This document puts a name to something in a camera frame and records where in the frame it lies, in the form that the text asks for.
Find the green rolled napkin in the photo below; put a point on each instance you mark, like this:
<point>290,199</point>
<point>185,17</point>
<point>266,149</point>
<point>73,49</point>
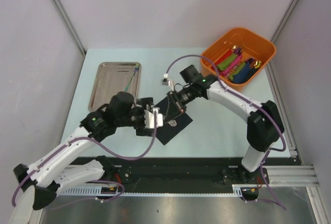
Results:
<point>226,62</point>

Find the white cable duct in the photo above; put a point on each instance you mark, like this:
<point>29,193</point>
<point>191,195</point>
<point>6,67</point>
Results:
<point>110,191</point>

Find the silver metal tray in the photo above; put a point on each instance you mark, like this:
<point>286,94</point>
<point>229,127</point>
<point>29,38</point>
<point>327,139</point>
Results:
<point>111,78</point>

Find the blue rolled napkin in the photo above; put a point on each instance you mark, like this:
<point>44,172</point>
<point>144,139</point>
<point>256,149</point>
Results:
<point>239,78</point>

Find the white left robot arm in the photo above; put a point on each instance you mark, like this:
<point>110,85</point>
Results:
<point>48,176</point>

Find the orange plastic bin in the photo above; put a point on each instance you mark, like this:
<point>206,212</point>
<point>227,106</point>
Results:
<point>256,50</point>

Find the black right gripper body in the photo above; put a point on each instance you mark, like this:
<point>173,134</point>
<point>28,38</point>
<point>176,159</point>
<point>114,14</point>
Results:
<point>178,100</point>

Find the iridescent rainbow fork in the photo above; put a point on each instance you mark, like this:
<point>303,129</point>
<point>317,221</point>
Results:
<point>128,87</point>

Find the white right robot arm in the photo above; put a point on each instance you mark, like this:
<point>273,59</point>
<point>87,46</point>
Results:
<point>264,124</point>

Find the black paper napkin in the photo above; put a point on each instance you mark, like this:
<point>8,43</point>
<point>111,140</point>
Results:
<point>172,128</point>

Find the ornate silver knife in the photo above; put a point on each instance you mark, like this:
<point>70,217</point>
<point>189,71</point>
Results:
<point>172,123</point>

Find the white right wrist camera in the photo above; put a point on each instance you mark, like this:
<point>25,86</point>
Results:
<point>167,82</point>

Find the aluminium frame profile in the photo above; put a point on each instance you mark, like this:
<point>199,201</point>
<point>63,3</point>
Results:
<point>292,176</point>

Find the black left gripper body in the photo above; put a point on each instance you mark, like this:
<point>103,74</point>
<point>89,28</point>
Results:
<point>137,120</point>

